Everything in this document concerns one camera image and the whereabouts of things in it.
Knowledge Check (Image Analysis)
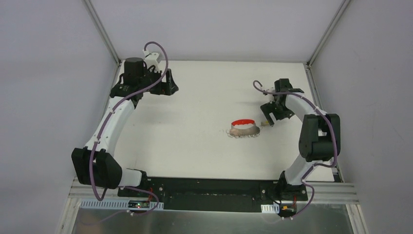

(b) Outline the right white slotted cable duct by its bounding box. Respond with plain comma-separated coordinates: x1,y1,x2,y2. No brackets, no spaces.
261,203,280,214

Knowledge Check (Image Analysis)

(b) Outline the controller board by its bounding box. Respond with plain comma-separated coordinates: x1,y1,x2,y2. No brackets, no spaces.
128,200,150,210
279,204,297,215

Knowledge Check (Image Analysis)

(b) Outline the left controller board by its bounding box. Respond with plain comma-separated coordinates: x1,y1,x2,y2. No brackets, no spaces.
128,200,150,210

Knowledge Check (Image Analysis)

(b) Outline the right controller board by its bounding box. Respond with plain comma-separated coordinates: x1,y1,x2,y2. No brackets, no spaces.
279,204,297,215

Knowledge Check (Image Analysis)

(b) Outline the aluminium frame rail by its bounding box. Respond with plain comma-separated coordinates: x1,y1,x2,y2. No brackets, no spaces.
68,176,359,205

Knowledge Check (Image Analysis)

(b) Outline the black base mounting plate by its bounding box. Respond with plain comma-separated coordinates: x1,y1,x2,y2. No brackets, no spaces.
117,175,309,213

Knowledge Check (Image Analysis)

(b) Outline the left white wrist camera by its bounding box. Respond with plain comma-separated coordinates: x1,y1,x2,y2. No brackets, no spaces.
143,50,163,71

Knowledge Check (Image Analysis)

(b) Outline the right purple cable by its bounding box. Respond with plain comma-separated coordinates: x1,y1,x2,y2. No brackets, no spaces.
252,80,339,223

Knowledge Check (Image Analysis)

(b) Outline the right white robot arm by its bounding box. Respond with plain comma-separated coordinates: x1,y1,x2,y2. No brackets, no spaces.
253,78,340,200

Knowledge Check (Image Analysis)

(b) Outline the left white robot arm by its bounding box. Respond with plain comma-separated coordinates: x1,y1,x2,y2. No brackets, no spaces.
71,57,179,197

